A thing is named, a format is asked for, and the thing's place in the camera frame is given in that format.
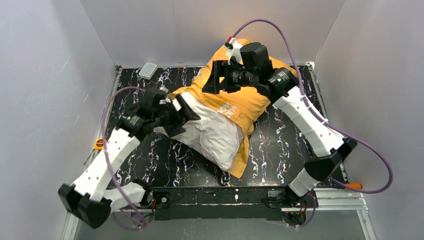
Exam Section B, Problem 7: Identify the yellow and blue pillowcase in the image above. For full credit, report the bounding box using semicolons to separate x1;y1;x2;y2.
166;38;299;180

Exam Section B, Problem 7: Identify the white pillow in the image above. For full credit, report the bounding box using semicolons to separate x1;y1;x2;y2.
172;91;244;172

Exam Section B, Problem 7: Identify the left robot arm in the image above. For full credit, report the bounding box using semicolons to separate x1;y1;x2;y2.
58;88;201;229

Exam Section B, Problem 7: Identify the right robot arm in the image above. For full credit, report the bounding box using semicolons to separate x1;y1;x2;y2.
202;36;358;201

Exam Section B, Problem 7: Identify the small white box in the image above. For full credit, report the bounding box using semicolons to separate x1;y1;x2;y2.
138;62;158;80

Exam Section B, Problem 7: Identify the yellow tape measure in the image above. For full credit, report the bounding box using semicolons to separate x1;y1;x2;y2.
93;137;104;151

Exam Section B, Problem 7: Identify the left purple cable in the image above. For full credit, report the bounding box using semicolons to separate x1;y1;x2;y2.
101;86;157;231

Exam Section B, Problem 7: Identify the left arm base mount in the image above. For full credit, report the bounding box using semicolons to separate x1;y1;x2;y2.
132;179;171;212

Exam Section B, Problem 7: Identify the aluminium frame rail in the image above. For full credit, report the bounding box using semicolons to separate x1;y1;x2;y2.
61;66;123;240

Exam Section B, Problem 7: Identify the orange handled tool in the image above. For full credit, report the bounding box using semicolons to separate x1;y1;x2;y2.
344;183;362;190

